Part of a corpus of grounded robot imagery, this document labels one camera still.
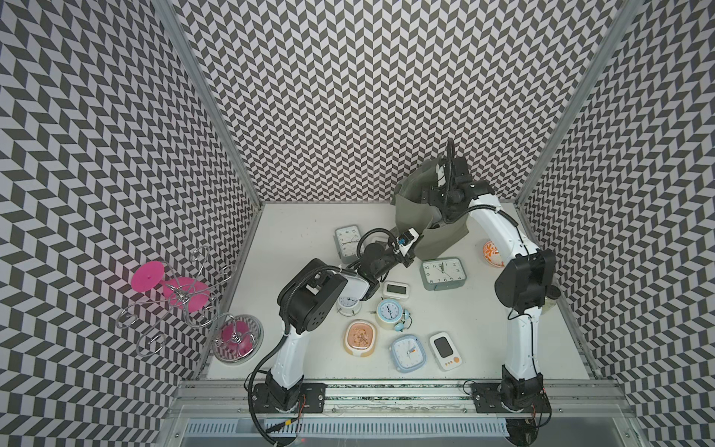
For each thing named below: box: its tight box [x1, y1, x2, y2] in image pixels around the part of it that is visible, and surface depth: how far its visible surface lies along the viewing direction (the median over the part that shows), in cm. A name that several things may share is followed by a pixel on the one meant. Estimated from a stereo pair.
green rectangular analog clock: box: [419, 257, 468, 292], surface depth 97 cm
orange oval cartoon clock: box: [343, 318, 378, 358], surface depth 82 cm
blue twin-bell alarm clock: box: [370, 296, 414, 333], surface depth 86 cm
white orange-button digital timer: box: [429, 331, 463, 372], surface depth 80 cm
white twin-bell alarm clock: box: [337, 296, 363, 317], surface depth 87 cm
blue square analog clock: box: [390, 334, 427, 374], surface depth 80 cm
